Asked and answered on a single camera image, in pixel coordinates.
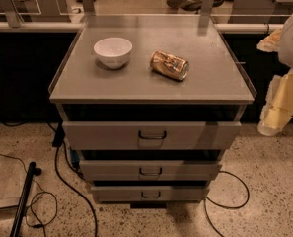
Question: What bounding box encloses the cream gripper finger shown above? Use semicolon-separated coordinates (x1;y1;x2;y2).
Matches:
257;75;292;136
256;29;281;52

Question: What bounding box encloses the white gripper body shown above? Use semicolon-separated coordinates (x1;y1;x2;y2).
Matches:
273;68;293;116

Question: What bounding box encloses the grey top drawer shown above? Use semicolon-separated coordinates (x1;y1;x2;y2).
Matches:
63;121;241;150

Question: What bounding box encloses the grey drawer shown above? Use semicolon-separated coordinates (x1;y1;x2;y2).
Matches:
80;160;221;181
91;186;209;202
63;121;241;150

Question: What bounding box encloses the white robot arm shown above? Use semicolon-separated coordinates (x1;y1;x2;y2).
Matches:
257;14;293;136

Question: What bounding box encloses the grey drawer cabinet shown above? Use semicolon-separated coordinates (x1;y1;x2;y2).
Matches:
48;14;257;209

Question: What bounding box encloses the grey bottom drawer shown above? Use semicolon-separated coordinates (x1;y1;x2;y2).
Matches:
91;186;209;202

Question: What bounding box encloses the grey middle drawer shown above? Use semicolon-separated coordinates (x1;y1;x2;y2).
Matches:
80;160;221;181

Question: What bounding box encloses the crushed gold soda can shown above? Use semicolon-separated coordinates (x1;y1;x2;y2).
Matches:
150;51;189;81

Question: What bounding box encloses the white ceramic bowl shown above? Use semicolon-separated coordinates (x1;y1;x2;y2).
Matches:
94;38;132;70

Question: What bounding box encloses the black pole on floor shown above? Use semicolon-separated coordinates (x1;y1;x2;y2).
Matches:
10;162;37;237

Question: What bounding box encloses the black floor cable right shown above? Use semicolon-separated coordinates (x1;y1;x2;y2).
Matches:
203;170;251;237

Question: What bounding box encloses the black floor cable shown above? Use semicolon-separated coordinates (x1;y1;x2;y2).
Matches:
46;121;99;237
203;170;251;237

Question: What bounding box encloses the black floor cable left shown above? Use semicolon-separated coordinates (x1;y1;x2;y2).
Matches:
46;121;99;237

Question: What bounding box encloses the thin black looped cable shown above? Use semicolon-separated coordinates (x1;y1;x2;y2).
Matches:
0;145;59;237

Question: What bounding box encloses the white horizontal rail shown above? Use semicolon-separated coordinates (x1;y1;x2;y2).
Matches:
0;22;283;34

